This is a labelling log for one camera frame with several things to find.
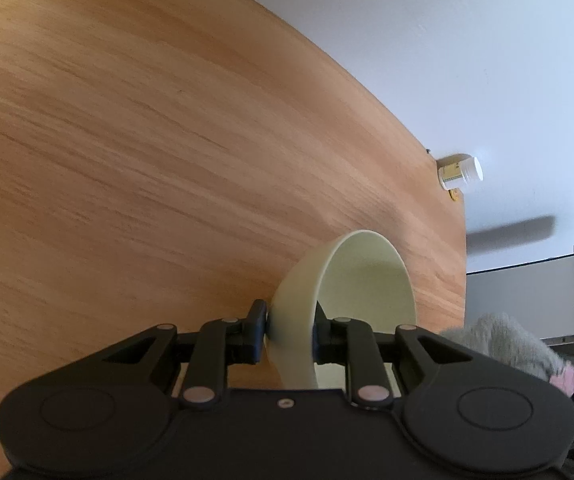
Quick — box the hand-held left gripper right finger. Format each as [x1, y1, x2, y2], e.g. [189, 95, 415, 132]
[311, 300, 490, 410]

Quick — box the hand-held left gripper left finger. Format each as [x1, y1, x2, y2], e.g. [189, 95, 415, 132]
[74, 300, 269, 409]

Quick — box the pale green bowl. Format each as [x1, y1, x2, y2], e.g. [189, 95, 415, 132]
[265, 229, 418, 391]

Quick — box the pink and grey cloth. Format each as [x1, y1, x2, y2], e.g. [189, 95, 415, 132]
[439, 311, 574, 395]

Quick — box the white grey cabinet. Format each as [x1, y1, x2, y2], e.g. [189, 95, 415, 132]
[466, 240, 574, 366]

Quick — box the white pill bottle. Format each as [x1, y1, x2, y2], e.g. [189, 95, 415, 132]
[437, 155, 484, 191]

